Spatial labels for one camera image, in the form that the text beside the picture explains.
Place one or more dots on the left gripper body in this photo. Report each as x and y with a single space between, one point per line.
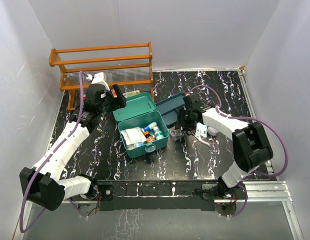
109 104

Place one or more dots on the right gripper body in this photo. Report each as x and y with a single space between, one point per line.
188 122

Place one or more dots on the white bottle green label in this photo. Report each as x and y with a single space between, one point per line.
158 134

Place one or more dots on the white-blue ointment tube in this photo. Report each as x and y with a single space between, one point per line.
149 127

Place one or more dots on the white gauze pad packet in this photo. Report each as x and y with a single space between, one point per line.
133 135

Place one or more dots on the brown bottle orange cap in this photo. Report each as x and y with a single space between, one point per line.
149 137

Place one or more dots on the bag of blue-white packets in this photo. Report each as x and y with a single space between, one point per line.
137 145

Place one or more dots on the orange medicine box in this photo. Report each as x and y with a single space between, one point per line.
114 93

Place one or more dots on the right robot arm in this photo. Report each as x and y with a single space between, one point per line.
251 147

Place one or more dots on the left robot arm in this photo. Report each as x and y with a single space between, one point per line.
41 184

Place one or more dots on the white-green medicine box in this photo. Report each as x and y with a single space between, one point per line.
131 93

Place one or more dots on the teal medicine kit box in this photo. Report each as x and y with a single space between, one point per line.
141 127

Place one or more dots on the black scissors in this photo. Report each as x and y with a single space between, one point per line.
191 132

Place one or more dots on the blue-grey divided tray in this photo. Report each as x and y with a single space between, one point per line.
169 107

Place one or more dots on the clear round container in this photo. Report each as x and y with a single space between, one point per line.
212 131

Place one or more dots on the wooden orange shelf rack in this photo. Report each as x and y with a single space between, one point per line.
124 65

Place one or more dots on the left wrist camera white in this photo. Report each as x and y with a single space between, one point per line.
98 78

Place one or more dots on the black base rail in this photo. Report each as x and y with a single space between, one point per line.
164 195

